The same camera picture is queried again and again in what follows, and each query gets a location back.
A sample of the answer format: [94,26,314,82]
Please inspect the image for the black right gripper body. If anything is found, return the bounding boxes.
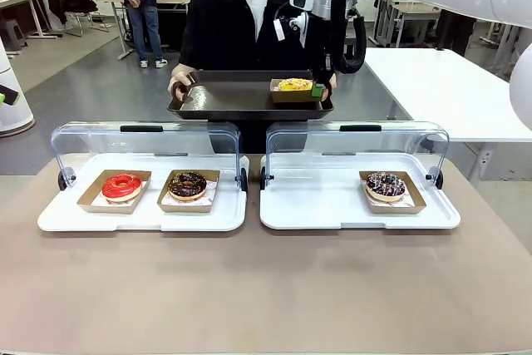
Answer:
[309,17,333,64]

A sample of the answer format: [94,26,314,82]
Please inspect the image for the yellow sprinkled donut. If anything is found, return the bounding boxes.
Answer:
[276,77,313,92]

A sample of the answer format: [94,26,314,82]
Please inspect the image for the brown cardboard donut tray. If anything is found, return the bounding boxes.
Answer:
[269,78,316,104]
[358,170,427,215]

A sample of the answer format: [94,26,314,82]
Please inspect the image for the dark brown serving tray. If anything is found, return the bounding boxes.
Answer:
[166,70,336,123]

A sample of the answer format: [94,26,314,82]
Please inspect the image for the chocolate donut with white drizzle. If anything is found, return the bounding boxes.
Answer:
[364,170,407,201]

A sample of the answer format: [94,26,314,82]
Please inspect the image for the white printed paper liner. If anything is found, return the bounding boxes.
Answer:
[160,180,218,208]
[90,180,149,209]
[367,195,416,209]

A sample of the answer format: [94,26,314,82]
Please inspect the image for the person in black top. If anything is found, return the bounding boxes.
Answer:
[178,0,337,155]

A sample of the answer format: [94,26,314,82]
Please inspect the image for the dark chocolate sprinkled donut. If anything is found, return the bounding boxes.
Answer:
[167,170,208,201]

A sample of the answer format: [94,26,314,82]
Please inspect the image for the chocolate frosted donut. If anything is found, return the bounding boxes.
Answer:
[156,169,221,214]

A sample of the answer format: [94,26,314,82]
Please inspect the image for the red glazed donut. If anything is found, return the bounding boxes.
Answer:
[101,172,144,202]

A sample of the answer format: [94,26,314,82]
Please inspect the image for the red frosted donut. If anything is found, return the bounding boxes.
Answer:
[76,169,153,215]

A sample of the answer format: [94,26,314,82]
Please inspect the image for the person's right hand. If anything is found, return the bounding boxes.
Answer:
[167,64,196,102]

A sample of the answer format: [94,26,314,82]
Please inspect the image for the clear display case lid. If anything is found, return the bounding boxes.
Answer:
[264,121,451,190]
[49,121,243,190]

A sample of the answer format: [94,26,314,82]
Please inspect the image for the white display case base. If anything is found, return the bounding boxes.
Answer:
[37,153,249,234]
[259,153,461,230]

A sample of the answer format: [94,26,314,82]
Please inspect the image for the white table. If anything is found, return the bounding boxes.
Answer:
[361,47,532,181]

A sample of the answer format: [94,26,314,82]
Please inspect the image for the bystander in black trousers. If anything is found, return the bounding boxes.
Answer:
[431,9,477,57]

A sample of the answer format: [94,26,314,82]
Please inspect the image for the black cabinet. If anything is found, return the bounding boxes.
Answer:
[157,7,186,48]

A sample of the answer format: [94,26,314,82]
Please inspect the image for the bystander in blue jeans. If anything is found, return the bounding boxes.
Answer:
[110,0,170,69]

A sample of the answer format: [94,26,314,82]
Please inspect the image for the black and green device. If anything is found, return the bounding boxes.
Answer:
[0,83,21,106]

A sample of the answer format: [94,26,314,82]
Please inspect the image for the grey stool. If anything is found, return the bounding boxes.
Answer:
[0,19,28,55]

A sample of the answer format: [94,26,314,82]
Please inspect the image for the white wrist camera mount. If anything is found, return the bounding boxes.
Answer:
[272,12,311,42]

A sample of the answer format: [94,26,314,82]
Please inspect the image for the grey frame desk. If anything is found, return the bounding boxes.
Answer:
[373,0,441,48]

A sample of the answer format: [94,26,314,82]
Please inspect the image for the metal frame chair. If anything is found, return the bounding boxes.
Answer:
[62,9,111,38]

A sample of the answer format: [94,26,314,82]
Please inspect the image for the white round pedestal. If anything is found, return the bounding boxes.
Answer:
[0,38,35,138]

